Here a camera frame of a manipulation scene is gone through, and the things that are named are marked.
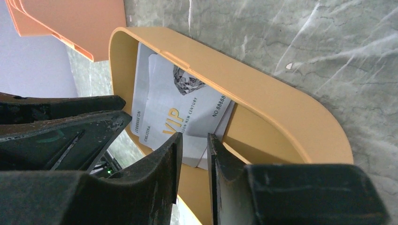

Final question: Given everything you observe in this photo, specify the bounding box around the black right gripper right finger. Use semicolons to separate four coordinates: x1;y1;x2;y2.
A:
207;134;390;225

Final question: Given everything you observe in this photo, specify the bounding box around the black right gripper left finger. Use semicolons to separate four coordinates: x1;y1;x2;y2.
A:
0;133;183;225

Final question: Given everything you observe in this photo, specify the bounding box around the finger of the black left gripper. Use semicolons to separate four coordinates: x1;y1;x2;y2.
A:
0;110;132;172
0;92;126;125

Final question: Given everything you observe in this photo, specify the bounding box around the yellow oval tray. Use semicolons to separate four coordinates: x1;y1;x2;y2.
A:
108;26;354;225

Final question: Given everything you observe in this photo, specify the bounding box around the credit cards stack in tray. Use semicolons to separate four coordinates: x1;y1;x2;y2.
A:
130;43;234;169

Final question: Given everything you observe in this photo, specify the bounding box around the orange plastic file organizer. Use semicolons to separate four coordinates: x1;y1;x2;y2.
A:
6;0;126;62

